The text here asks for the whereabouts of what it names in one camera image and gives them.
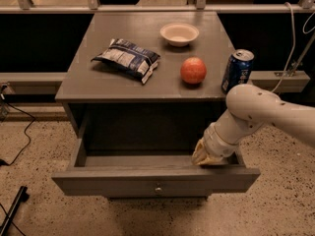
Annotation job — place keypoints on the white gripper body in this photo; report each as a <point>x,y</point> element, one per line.
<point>217,146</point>

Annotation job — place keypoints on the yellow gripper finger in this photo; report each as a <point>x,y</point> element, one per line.
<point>213,161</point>
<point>199,154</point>

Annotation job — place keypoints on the grey top drawer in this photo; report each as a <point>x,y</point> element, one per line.
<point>133,157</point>

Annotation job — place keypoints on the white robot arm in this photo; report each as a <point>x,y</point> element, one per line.
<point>248,108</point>

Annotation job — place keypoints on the grey wooden drawer cabinet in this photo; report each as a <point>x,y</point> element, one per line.
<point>92,88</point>

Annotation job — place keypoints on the orange fruit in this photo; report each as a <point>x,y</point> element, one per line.
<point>193,71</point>

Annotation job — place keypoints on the blue pepsi can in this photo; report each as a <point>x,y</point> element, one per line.
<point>238,69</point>

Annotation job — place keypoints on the white bowl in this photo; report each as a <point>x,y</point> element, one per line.
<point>179,34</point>

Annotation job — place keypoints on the blue chip bag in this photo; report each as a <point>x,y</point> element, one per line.
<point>130,58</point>

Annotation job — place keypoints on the black bar on floor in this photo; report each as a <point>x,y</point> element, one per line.
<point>21,197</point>

